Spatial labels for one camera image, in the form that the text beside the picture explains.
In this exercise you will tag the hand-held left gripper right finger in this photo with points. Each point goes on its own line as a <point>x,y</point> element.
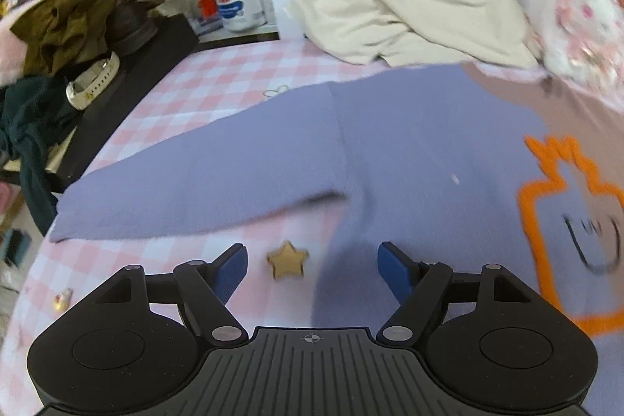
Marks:
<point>392,267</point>

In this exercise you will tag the pink fluffy cloth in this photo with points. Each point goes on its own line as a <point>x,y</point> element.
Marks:
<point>9,50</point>

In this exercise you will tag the cream printed garment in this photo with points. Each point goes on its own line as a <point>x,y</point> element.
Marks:
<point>419,16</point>

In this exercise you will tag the white wristwatch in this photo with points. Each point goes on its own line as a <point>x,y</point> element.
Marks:
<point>92,84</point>

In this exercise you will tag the white and pink plush toy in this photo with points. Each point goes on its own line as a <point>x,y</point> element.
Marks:
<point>580,26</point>

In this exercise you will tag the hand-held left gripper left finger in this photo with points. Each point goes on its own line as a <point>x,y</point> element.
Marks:
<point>233,267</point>

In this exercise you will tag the pink checkered bed sheet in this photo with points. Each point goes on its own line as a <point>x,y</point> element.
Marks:
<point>214,79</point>

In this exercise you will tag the white tub with green lid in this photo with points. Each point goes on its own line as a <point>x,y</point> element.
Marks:
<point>240,4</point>

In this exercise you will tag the purple sweater with orange print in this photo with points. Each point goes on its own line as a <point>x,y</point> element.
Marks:
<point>414,143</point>

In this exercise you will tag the olive green garment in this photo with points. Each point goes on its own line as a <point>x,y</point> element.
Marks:
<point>73,6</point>

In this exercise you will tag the dark green garment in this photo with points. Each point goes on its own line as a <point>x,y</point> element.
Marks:
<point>24,123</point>

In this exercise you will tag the dark brown leather item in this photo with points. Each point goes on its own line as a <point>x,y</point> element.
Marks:
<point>131,28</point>

